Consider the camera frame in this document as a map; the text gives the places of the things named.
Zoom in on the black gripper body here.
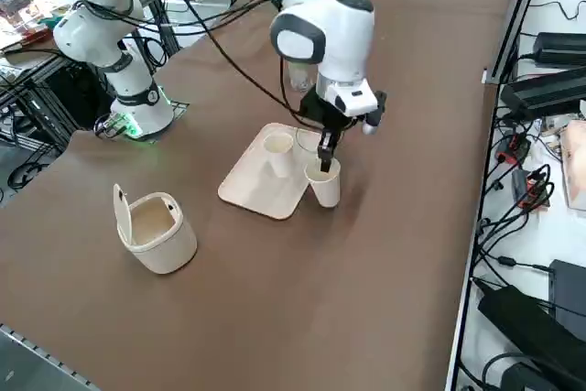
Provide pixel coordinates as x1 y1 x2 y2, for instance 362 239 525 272
299 86 389 136

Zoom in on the white disposable paper cup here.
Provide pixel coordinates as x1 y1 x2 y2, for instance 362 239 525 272
303 159 343 210
262 131 295 179

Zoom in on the green glass bottle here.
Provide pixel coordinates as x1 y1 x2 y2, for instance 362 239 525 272
287 60 316 92

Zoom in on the small white lidded bin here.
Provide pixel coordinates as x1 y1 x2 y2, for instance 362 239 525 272
113 183 199 276

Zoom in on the orange black plug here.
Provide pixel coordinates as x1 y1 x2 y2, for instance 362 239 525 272
516 166 555 213

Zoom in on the long black power adapter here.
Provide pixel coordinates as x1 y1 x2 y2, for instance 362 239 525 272
499 68 586 120

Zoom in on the pink tissue box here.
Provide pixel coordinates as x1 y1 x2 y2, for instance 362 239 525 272
560 119 586 212

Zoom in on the large black power brick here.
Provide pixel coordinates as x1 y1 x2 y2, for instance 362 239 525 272
478 284 586 383

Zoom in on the flat black box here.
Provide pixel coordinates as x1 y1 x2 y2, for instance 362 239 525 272
547 258 586 332

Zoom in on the black arm cable sleeve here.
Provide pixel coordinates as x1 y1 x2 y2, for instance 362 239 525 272
72 0 321 129

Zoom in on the aluminium frame post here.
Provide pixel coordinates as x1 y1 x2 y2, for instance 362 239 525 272
481 0 550 85

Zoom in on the metal rail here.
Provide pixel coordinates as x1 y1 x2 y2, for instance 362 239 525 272
0 324 100 391

